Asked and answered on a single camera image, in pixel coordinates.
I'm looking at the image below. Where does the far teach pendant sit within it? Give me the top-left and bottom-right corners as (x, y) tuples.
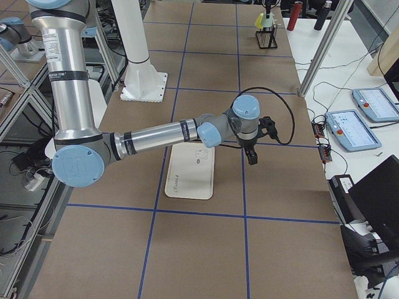
(352, 87), (398, 123)

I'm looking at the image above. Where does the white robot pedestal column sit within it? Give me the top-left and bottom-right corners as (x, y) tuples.
(112, 0), (168, 102)

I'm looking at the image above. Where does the red bottle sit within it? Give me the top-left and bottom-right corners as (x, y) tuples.
(287, 1), (303, 31)

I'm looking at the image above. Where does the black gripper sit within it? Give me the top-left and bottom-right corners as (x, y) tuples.
(263, 0), (272, 14)
(237, 137), (258, 165)

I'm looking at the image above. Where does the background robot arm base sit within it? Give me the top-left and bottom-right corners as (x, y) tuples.
(1, 17), (45, 63)

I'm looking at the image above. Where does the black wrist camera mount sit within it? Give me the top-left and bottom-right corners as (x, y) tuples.
(257, 116), (279, 141)

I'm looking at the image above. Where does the black wire cup rack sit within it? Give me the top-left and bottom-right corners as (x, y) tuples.
(256, 22), (277, 49)

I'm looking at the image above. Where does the black box with label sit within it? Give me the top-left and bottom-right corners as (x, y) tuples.
(328, 174), (367, 224)

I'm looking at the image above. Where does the near teach pendant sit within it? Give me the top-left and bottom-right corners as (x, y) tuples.
(325, 110), (382, 152)

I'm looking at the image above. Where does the light green cup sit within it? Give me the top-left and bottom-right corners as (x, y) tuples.
(261, 12), (275, 28)

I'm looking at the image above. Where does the white plastic chair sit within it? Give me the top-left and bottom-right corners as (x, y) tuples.
(44, 79), (107, 159)

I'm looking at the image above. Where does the black laptop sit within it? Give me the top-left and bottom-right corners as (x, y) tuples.
(349, 155), (398, 250)

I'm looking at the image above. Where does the white power strip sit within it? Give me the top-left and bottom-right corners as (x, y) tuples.
(24, 173), (45, 191)

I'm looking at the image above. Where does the white plastic tray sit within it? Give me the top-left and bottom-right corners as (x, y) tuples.
(165, 143), (215, 200)

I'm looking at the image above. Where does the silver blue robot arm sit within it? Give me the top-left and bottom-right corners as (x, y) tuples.
(29, 1), (260, 187)

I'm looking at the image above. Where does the yellow cup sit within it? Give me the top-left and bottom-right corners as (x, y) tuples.
(254, 13), (264, 29)

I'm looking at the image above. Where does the teach pendant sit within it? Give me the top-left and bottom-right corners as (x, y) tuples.
(352, 87), (398, 123)
(325, 110), (382, 152)

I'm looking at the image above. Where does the aluminium frame post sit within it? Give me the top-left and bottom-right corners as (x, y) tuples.
(298, 0), (353, 98)

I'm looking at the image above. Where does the black bottle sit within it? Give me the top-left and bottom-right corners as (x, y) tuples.
(314, 0), (332, 31)

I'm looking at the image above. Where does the orange circuit board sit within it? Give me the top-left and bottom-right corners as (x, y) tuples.
(312, 121), (332, 164)

